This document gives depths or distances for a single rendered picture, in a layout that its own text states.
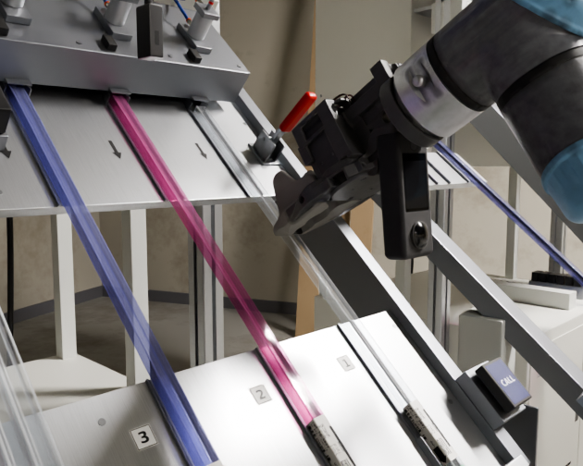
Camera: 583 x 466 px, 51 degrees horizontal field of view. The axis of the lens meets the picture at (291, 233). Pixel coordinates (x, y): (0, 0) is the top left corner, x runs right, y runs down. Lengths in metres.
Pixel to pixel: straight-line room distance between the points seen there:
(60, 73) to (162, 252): 3.91
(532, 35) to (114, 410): 0.39
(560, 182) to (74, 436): 0.37
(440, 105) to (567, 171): 0.11
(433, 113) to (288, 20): 3.65
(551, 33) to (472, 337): 0.48
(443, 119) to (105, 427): 0.35
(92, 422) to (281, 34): 3.80
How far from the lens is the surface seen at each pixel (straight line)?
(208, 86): 0.78
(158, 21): 0.57
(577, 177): 0.47
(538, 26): 0.49
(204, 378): 0.50
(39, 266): 4.42
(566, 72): 0.48
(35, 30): 0.67
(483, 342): 0.85
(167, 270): 4.55
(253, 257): 4.20
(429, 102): 0.52
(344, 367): 0.59
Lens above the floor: 1.01
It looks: 7 degrees down
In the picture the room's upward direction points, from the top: straight up
